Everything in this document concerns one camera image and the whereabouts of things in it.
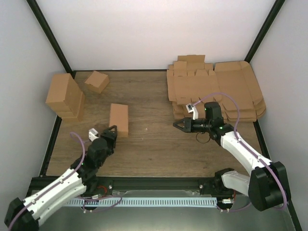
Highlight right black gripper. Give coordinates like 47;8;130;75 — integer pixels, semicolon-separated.
173;117;212;133

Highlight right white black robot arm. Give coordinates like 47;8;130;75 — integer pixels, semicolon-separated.
173;102;291;211

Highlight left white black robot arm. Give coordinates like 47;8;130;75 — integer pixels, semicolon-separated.
4;125;117;231

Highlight low folded cardboard box stack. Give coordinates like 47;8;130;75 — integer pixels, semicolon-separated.
55;91;85;122

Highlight small folded cardboard box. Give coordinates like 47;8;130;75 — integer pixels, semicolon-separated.
84;71;110;94

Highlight tall folded cardboard box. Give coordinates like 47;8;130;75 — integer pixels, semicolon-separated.
46;73;81;111

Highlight stack of flat cardboard blanks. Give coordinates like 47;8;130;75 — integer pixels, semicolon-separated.
167;54;227;121

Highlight large flat cardboard blanks stack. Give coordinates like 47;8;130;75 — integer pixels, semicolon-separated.
214;61;266;122

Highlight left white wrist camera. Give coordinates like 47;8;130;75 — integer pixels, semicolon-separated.
89;128;99;141

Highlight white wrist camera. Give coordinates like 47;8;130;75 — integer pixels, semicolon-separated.
89;128;99;141
186;103;199;120

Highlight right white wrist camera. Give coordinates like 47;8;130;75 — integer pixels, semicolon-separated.
186;103;199;120

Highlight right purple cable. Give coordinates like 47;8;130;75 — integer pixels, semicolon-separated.
190;92;288;213

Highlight black aluminium frame rail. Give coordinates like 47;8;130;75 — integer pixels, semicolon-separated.
86;177;239;191

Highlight light blue slotted cable duct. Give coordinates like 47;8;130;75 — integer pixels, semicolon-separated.
64;197;217;208

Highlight grey metal base plate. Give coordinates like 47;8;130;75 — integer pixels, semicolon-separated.
39;194;297;231

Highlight right black frame post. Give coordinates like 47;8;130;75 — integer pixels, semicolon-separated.
244;0;285;63

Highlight black frame post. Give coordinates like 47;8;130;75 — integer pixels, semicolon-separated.
244;0;285;63
26;0;73;74

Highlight left black frame post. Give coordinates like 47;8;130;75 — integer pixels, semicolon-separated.
26;0;73;74

